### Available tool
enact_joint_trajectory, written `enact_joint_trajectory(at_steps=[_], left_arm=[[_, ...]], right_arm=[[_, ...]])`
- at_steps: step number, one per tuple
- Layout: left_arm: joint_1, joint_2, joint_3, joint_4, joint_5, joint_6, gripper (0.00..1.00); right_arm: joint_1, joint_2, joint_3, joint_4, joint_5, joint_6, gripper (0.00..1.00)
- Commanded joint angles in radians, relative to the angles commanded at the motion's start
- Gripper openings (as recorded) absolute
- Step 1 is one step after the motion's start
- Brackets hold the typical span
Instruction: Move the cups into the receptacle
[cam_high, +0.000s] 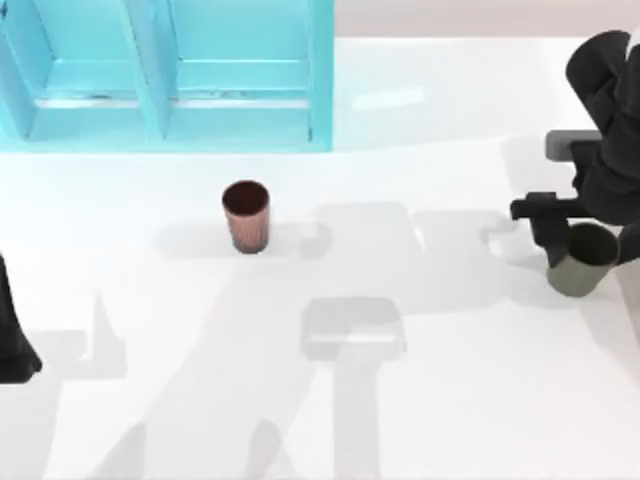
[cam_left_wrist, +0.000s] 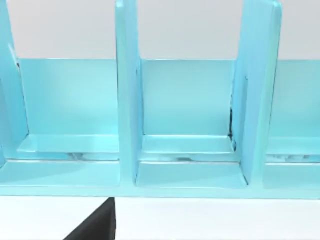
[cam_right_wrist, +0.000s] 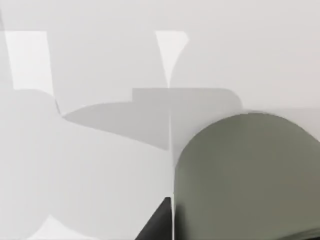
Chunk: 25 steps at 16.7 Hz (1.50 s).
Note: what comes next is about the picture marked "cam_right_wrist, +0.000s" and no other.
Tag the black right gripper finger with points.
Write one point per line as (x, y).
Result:
(161, 222)

